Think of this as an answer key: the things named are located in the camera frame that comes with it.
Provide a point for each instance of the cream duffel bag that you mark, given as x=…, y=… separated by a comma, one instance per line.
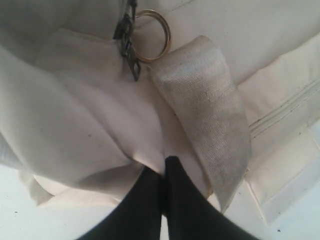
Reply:
x=231, y=87

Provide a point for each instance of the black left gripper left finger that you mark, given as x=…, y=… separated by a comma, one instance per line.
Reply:
x=137, y=217

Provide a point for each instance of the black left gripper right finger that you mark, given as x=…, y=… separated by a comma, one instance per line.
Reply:
x=189, y=214

